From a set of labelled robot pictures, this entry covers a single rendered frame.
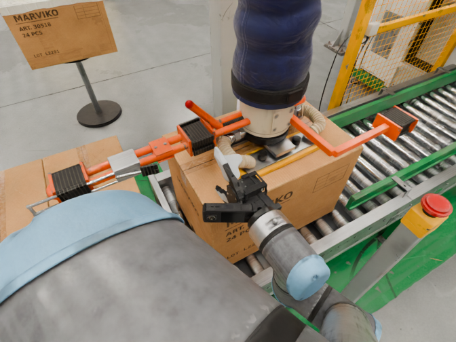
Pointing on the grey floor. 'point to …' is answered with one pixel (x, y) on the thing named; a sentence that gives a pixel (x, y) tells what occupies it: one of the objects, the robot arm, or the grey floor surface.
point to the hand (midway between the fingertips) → (213, 168)
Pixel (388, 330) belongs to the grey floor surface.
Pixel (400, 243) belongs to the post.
